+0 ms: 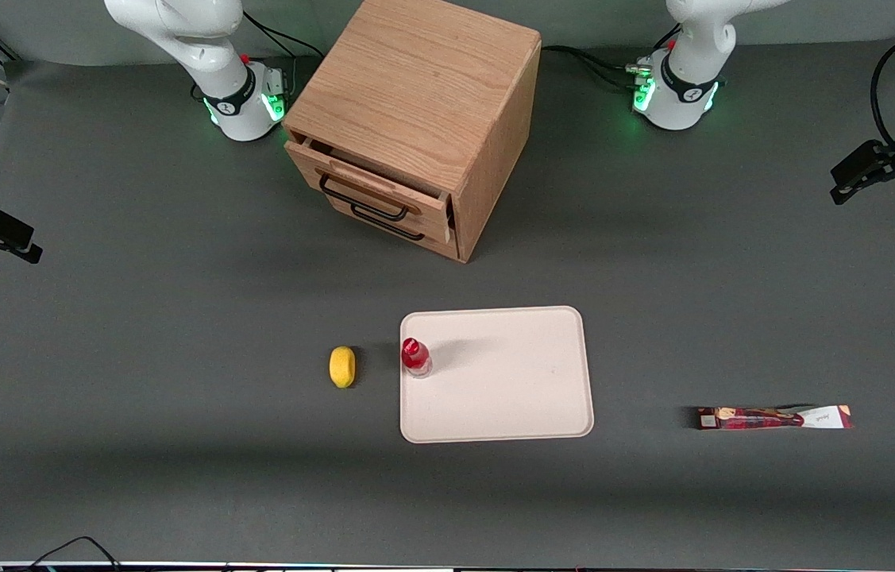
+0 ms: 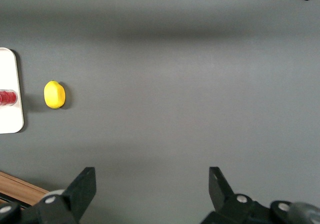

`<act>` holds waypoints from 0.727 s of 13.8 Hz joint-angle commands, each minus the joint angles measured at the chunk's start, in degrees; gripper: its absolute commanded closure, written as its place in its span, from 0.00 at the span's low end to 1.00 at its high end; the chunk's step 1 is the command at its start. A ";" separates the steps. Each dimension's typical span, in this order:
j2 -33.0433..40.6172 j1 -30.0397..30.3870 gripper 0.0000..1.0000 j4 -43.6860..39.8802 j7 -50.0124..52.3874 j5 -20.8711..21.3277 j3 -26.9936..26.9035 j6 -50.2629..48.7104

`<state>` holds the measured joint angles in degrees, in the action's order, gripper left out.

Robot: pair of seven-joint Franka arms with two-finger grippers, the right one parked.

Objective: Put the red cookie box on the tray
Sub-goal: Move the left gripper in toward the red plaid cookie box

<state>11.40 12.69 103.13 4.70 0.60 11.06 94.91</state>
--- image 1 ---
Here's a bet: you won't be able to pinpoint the red cookie box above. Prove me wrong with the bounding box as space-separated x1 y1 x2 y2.
696 405 853 431

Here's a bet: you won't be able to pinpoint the beige plastic tray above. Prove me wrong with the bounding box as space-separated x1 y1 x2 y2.
399 306 596 444

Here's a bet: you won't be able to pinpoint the yellow lemon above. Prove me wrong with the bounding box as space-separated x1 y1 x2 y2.
329 346 357 389

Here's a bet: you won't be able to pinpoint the small red-capped bottle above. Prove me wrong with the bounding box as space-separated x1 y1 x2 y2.
401 338 433 379

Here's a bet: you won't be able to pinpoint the wooden drawer cabinet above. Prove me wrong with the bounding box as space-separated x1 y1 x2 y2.
282 0 542 264

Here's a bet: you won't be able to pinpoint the black base cables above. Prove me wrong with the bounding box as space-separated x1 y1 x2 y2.
541 24 682 93
243 11 326 61

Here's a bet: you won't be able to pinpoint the black cable at table edge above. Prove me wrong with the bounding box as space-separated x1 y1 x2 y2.
0 536 124 572

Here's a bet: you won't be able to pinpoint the wooden drawer with long handle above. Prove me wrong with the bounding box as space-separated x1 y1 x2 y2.
285 137 453 244

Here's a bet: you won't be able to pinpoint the wooden drawer with short handle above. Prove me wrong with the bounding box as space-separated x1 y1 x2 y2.
328 195 461 262

